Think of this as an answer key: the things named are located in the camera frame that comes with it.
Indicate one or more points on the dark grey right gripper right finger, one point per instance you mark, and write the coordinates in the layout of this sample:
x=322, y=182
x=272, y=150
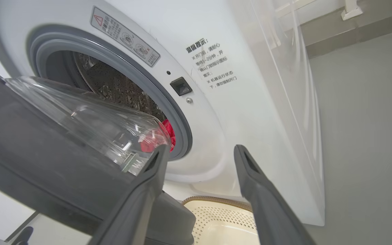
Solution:
x=267, y=204

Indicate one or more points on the black door latch socket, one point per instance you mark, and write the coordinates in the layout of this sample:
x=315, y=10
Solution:
x=181, y=86

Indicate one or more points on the black text notice sticker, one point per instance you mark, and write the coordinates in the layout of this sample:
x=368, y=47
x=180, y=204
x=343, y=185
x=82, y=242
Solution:
x=213, y=64

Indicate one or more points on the cream laundry basket brown rim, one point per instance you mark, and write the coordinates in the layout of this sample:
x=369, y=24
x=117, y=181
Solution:
x=216, y=221

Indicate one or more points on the white front-load washing machine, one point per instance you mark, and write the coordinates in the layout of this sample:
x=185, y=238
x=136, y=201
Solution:
x=250, y=102

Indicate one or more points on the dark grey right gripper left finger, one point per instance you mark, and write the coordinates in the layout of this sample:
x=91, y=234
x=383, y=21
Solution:
x=138, y=204

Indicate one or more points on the dark grey glass washer door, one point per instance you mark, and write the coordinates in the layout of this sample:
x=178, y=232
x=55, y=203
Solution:
x=29, y=153

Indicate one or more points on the white metal railing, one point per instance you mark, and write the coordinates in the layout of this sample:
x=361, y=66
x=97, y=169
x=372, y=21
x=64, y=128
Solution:
x=350, y=10

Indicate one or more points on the red and white garment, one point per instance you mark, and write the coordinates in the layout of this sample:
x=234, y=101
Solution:
x=168, y=131

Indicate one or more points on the grey warning label sticker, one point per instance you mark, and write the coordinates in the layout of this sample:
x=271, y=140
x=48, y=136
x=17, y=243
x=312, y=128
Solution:
x=124, y=35

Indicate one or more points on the stainless steel washer drum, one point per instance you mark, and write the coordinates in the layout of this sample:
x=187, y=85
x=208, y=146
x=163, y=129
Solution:
x=121, y=85

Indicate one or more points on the grey rubber door gasket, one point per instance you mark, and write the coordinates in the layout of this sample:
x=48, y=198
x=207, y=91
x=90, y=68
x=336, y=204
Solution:
x=168, y=102

